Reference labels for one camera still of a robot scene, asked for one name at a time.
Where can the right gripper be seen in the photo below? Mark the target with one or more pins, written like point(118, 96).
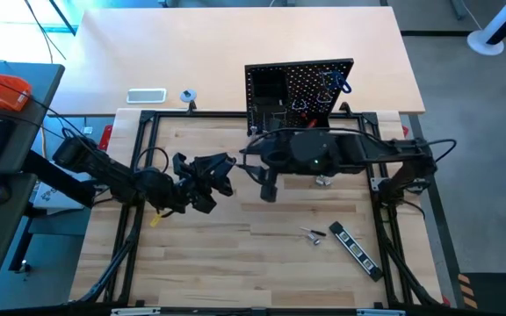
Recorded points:
point(270, 184)

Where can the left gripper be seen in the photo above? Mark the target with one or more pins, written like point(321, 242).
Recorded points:
point(191, 184)

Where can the small chrome socket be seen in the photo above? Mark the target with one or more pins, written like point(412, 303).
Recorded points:
point(328, 182)
point(319, 179)
point(323, 181)

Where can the black spirit level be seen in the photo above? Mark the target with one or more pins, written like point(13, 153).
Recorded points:
point(355, 250)

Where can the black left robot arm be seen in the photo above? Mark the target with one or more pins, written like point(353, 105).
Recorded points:
point(112, 173)

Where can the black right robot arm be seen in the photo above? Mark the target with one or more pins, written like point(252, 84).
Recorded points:
point(367, 151)

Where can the black pegboard bin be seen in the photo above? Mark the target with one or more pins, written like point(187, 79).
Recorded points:
point(268, 90)

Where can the glossy black box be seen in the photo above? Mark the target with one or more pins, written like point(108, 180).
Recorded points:
point(322, 123)

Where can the yellow label tag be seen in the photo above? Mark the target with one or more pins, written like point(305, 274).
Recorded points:
point(155, 219)

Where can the grey tape roll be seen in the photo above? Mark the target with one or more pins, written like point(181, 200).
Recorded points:
point(188, 95)

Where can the short black screwdriver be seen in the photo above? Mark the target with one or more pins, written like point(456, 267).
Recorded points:
point(316, 232)

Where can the black perforated pegboard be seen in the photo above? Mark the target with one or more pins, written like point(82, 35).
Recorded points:
point(305, 83)

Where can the beige desk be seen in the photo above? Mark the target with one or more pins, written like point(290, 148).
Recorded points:
point(191, 52)

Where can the grey side table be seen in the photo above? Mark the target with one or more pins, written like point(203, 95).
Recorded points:
point(42, 83)

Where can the dark grey work desk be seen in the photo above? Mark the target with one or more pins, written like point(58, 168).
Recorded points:
point(2, 237)

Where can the orange plastic case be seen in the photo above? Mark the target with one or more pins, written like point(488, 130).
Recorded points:
point(0, 91)

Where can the yellow black hazard tape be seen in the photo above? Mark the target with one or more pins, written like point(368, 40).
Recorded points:
point(464, 289)

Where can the white floor stand pole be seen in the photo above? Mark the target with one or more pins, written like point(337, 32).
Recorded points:
point(486, 41)

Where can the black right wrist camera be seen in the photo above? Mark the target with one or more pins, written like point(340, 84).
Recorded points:
point(277, 157)

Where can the black aluminium table frame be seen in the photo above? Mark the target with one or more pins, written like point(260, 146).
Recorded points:
point(200, 114)

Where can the silver metal rail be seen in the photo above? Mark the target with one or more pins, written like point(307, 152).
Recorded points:
point(380, 312)
point(134, 312)

